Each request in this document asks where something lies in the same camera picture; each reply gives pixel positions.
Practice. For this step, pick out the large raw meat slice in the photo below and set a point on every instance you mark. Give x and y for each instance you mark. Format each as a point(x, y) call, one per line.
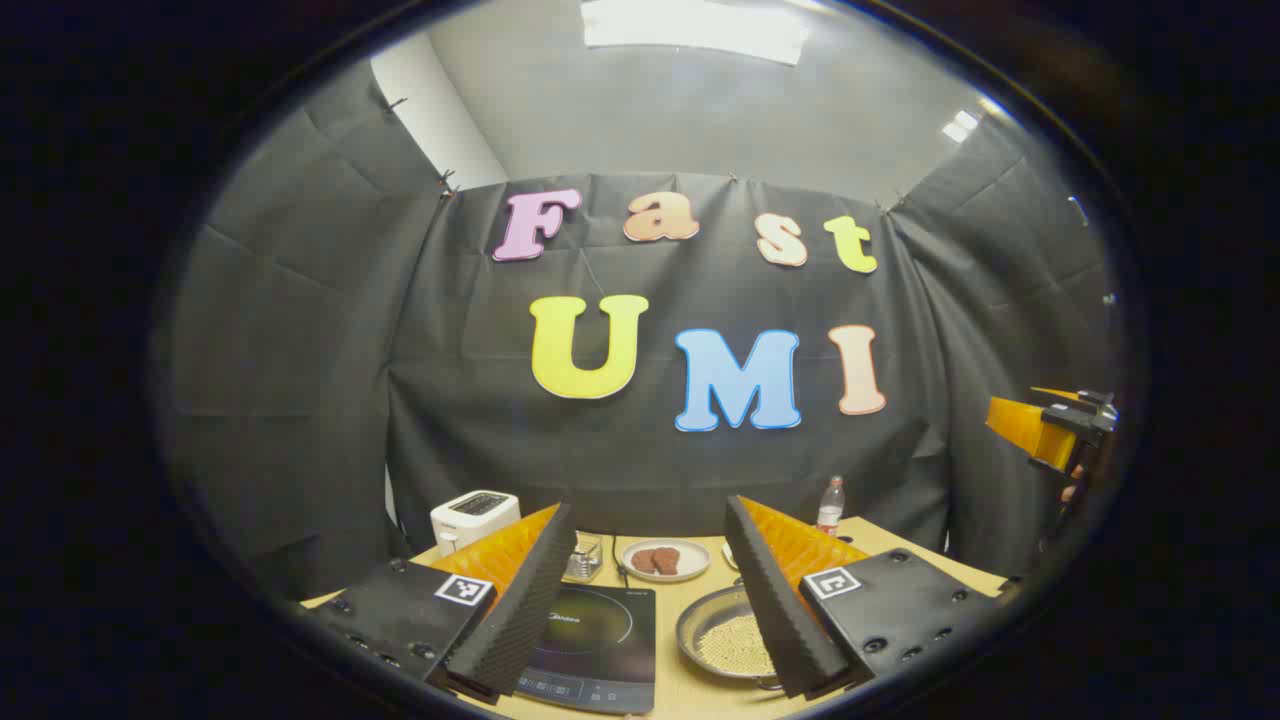
point(668, 560)

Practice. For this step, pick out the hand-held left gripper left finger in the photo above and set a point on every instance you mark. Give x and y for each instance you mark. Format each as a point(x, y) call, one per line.
point(520, 610)

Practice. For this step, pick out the round white plate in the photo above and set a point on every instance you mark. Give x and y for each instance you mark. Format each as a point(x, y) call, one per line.
point(696, 560)

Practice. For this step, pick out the black backdrop cloth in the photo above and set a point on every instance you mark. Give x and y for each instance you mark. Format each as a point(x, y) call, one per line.
point(300, 350)

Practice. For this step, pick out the white divided bean dish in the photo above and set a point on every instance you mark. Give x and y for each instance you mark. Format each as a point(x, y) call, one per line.
point(729, 555)

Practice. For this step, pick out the clear plastic water bottle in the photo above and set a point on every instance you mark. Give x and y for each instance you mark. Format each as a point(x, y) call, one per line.
point(830, 510)

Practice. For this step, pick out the black induction cooktop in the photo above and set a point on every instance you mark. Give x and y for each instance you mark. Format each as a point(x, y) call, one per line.
point(600, 640)

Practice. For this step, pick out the small raw meat slice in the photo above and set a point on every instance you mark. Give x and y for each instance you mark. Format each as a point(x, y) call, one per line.
point(643, 560)

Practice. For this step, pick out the small ceiling light panel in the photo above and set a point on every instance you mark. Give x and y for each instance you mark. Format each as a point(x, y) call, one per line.
point(960, 126)

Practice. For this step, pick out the white toaster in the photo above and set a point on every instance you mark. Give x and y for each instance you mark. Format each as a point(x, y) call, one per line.
point(472, 518)

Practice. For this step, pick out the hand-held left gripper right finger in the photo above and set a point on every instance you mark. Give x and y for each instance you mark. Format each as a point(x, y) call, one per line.
point(775, 600)

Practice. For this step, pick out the stainless steel pot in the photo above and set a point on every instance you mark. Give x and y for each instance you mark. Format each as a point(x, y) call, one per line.
point(700, 625)

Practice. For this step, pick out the pile of soybeans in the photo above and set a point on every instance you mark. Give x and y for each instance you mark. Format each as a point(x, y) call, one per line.
point(735, 648)

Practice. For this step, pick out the large ceiling light panel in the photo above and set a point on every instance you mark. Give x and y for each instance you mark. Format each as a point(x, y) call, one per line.
point(690, 30)

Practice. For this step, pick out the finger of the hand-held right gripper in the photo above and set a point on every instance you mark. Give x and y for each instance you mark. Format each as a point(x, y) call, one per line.
point(1025, 425)
point(1085, 397)

